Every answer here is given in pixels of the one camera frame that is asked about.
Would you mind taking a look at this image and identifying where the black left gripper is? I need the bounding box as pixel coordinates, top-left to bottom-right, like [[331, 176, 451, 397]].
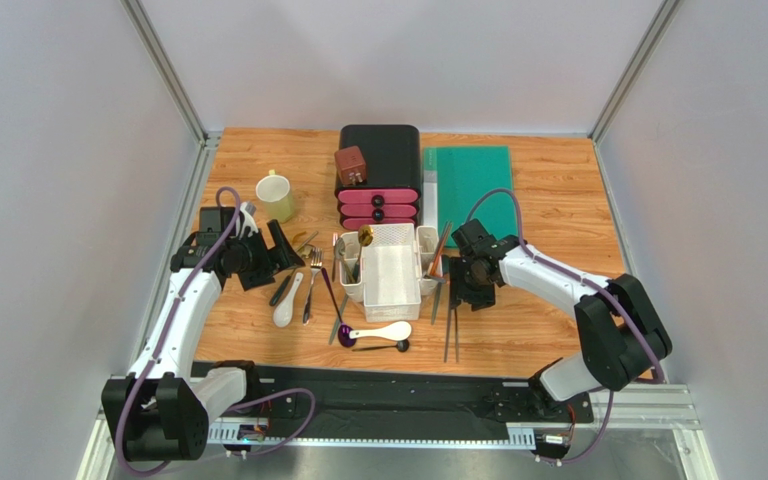
[[227, 220, 305, 291]]

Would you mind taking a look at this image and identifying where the orange chopstick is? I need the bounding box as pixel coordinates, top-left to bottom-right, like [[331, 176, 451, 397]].
[[426, 233, 445, 279]]

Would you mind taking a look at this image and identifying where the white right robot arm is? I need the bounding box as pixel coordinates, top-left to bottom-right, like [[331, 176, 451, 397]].
[[449, 219, 673, 409]]

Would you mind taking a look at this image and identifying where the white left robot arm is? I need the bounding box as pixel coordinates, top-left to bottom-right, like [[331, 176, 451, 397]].
[[101, 204, 303, 464]]

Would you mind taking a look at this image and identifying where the white ceramic spoon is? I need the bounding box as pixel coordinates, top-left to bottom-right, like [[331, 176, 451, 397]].
[[348, 321, 413, 342], [272, 272, 304, 328]]

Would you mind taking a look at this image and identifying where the teal plastic spoon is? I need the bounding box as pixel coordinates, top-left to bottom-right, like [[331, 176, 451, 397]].
[[430, 254, 449, 325]]

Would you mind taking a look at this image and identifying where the large silver fork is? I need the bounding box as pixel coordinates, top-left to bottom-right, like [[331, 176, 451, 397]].
[[302, 247, 324, 325]]

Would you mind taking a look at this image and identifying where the white perforated utensil caddy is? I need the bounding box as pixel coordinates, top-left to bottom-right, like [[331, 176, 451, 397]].
[[338, 223, 438, 323]]

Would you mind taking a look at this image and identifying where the small silver fork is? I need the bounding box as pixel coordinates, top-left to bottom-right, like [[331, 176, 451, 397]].
[[330, 232, 340, 283]]

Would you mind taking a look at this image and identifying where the yellow-green mug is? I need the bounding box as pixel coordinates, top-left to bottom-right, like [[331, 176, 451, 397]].
[[255, 170, 295, 222]]

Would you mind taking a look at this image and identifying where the teal plastic knife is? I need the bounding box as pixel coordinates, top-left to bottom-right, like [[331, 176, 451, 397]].
[[328, 294, 349, 345]]

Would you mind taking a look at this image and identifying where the black small spoon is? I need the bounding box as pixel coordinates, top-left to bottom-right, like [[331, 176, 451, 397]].
[[353, 339, 410, 353]]

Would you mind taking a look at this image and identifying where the purple metal spoon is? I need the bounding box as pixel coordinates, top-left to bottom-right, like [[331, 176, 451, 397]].
[[322, 269, 356, 348]]

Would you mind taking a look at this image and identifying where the gold spoon in caddy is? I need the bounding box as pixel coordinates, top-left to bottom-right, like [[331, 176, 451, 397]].
[[353, 225, 374, 280]]

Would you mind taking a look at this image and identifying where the brown relay block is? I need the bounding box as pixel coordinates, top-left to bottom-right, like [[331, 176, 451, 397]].
[[334, 146, 367, 186]]

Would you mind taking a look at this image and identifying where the black and pink drawer box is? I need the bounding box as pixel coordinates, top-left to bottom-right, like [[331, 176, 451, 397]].
[[334, 124, 423, 231]]

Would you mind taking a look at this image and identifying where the black mounting rail base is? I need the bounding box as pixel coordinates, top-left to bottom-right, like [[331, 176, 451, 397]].
[[238, 365, 595, 442]]

